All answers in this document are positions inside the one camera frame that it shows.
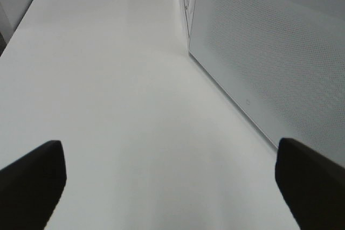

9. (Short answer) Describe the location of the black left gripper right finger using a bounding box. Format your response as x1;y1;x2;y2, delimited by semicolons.
275;138;344;229

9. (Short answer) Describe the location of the white microwave door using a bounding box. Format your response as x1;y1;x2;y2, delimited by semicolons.
189;0;344;165

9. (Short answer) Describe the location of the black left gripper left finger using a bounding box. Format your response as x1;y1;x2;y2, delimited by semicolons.
1;140;67;229

